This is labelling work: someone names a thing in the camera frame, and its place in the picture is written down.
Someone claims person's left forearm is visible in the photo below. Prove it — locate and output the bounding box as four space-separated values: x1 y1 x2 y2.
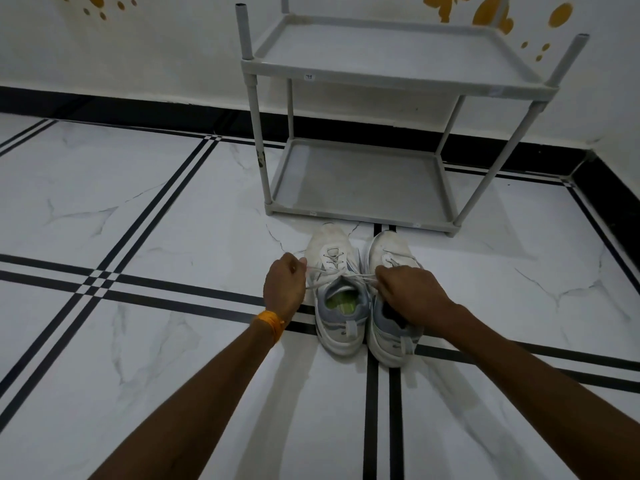
90 322 281 480

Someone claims orange thread wristband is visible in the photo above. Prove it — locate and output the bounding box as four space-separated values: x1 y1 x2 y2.
252 311 287 344

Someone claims person's left hand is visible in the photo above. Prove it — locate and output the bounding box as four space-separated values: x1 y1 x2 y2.
263 253 308 325

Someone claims person's right hand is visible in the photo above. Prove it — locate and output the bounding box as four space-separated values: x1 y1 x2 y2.
374 265 458 339

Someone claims white sneaker with green insole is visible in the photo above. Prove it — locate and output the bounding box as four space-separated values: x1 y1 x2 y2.
304 223 372 357

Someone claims person's right forearm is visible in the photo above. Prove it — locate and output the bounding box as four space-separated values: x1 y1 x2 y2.
442 304 640 480

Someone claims white sneaker with grey heel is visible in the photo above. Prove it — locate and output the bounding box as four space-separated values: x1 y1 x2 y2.
366 231 426 369

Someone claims grey two-tier plastic rack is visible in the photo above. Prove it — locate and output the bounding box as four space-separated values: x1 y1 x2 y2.
235 0 591 238

